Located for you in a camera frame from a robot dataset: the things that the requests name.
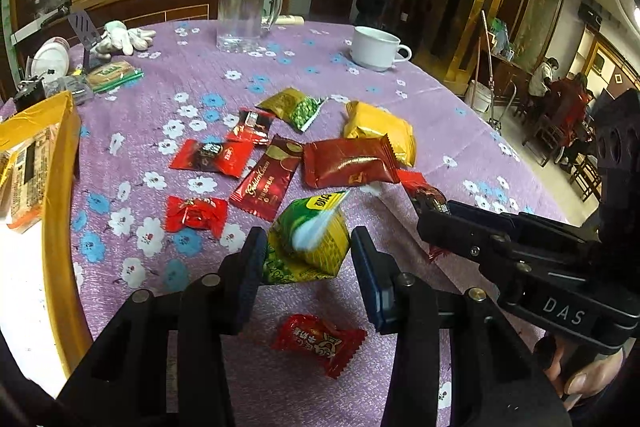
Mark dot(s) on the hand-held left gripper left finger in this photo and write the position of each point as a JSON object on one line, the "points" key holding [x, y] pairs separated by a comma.
{"points": [[252, 267]]}

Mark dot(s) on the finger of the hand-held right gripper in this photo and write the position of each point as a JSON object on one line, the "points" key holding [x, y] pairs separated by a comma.
{"points": [[510, 218], [460, 234]]}

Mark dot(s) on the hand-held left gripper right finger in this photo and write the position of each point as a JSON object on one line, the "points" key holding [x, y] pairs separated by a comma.
{"points": [[367, 277]]}

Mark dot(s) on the green yellow snack packet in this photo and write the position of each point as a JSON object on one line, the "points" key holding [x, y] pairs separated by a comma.
{"points": [[320, 257]]}

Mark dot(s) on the red brown candy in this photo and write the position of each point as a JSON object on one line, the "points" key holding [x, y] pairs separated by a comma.
{"points": [[425, 196]]}

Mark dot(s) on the red bow candy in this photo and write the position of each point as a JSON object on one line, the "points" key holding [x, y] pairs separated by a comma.
{"points": [[195, 214]]}

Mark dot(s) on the red candy rabbit print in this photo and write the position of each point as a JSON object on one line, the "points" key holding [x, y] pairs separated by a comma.
{"points": [[320, 342]]}

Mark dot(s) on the dark red long sachet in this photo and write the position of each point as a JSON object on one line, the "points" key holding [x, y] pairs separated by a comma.
{"points": [[265, 182]]}

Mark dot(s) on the large red black candy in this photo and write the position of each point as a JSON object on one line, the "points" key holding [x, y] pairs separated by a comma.
{"points": [[212, 157]]}

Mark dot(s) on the large red snack packet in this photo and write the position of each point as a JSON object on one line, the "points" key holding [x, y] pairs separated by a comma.
{"points": [[345, 162]]}

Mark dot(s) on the small red black candy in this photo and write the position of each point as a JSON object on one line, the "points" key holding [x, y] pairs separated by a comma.
{"points": [[250, 127]]}

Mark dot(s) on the green gold snack packet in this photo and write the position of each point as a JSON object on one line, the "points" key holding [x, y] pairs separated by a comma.
{"points": [[295, 107]]}

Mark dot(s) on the yellow-rimmed white tray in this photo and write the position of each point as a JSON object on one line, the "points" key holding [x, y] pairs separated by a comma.
{"points": [[60, 207]]}

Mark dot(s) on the person's right hand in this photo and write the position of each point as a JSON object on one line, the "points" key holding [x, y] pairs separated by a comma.
{"points": [[585, 382]]}

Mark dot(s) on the wooden chair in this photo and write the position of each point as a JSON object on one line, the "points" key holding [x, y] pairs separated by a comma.
{"points": [[542, 137]]}

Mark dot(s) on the white plastic bucket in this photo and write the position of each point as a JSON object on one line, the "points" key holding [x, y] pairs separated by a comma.
{"points": [[481, 97]]}

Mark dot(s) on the white ceramic cup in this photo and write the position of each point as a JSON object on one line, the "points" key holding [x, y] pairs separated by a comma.
{"points": [[372, 49]]}

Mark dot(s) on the green striped cracker packet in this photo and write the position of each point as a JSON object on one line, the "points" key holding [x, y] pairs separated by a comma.
{"points": [[112, 77]]}

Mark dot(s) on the beige packet orange edge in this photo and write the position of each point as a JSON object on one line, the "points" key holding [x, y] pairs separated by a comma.
{"points": [[32, 177]]}

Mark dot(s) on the cream oblong object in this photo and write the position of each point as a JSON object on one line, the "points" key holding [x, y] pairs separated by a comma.
{"points": [[290, 20]]}

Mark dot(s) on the clear glass mug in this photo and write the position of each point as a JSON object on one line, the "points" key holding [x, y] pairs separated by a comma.
{"points": [[240, 17]]}

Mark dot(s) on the dark mesh bag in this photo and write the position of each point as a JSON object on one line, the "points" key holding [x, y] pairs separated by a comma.
{"points": [[72, 89]]}

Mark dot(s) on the wooden counter cabinet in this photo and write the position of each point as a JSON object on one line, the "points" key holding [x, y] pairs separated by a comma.
{"points": [[150, 7]]}

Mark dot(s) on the small black pot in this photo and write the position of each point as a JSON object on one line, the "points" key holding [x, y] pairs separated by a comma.
{"points": [[30, 94]]}

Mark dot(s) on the black wall speaker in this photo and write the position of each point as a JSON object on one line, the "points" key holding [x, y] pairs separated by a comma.
{"points": [[590, 14]]}

